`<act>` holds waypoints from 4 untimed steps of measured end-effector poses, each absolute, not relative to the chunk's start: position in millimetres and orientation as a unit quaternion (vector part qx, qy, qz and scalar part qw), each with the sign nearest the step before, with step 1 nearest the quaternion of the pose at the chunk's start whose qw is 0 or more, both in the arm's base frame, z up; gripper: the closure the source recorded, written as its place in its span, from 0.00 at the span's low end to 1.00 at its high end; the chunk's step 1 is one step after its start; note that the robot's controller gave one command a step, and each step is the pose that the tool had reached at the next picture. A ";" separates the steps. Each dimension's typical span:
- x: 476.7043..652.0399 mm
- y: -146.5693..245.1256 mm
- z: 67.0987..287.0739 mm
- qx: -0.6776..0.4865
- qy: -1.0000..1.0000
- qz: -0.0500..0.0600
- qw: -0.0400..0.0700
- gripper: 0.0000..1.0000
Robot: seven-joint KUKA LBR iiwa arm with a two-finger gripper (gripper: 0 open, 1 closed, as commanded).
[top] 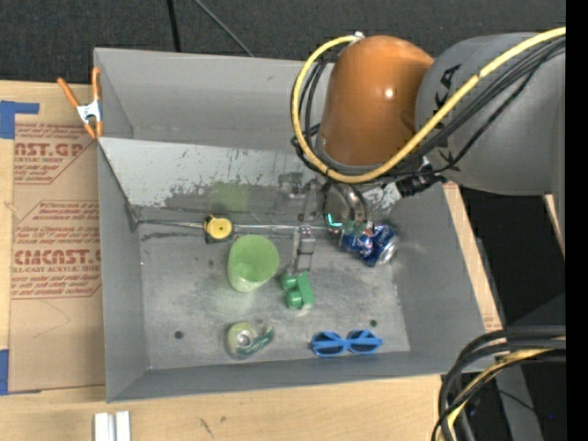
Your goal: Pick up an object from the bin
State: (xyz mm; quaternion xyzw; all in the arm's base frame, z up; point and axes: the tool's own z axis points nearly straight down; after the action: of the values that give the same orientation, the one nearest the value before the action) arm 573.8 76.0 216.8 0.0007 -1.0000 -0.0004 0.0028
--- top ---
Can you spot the black cylinder on white bracket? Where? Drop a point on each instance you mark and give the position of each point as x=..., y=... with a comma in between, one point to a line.
x=415, y=185

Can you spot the brown cardboard board red print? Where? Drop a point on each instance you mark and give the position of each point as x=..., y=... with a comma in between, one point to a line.
x=50, y=246

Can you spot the crushed blue drink can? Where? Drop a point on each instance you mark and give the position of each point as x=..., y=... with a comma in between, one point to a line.
x=372, y=244

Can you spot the clear green tape dispenser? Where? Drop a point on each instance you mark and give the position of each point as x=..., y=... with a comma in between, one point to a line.
x=245, y=338

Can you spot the green toy block with pegs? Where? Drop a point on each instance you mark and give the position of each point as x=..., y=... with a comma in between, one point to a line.
x=299, y=290

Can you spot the green plastic cup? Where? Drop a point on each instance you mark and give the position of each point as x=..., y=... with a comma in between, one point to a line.
x=250, y=262

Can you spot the yellow round tape measure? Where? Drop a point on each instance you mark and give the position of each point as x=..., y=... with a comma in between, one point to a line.
x=218, y=229

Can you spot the blue sunglasses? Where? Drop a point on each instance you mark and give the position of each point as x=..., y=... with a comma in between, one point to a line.
x=345, y=342

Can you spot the grey metal bin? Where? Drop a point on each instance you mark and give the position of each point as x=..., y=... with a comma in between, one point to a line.
x=193, y=292

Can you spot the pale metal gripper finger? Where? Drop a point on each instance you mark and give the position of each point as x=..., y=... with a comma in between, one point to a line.
x=308, y=246
x=296, y=251

